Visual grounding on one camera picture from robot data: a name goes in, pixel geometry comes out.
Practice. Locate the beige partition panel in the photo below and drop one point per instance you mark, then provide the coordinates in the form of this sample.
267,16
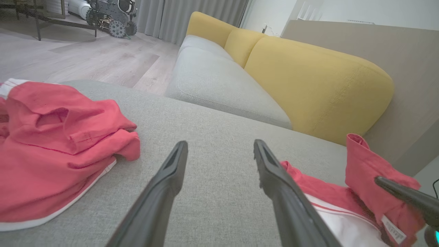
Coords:
404,85

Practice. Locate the small grey sofa seat cushion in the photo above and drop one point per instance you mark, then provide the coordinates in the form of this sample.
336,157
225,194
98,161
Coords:
202,44

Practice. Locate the red basketball shorts white stripe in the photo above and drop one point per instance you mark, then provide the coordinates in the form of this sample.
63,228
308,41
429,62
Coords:
51,147

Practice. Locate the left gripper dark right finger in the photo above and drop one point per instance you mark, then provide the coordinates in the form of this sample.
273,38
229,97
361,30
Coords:
291,206

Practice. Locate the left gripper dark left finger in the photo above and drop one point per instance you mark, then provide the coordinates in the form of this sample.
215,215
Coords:
154,206

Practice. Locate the grey fabric ottoman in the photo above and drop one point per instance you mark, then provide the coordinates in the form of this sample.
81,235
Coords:
212,144

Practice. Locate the dark metal frame table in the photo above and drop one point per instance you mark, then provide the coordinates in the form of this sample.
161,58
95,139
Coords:
37,20

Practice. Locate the large grey sofa seat cushion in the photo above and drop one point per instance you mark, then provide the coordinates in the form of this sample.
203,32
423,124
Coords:
219,85

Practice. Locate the grey curtain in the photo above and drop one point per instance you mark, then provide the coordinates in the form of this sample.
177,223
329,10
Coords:
185,17

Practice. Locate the white cylindrical appliance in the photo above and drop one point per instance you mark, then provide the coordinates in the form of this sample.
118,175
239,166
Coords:
79,7

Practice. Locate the small yellow sofa back cushion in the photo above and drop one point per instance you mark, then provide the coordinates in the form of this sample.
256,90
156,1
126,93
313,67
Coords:
209,29

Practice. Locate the wheeled mobile robot base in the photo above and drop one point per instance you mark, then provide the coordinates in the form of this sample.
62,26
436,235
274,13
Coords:
113,17

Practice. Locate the red basketball jersey number 23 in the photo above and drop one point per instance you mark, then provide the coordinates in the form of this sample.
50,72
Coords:
363,185

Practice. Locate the medium yellow sofa back cushion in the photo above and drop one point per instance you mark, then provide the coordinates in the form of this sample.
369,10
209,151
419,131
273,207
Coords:
241,46

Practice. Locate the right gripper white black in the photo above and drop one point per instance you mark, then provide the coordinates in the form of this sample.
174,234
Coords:
432,237

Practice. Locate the large yellow sofa back cushion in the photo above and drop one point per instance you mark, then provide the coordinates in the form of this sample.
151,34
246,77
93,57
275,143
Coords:
319,85

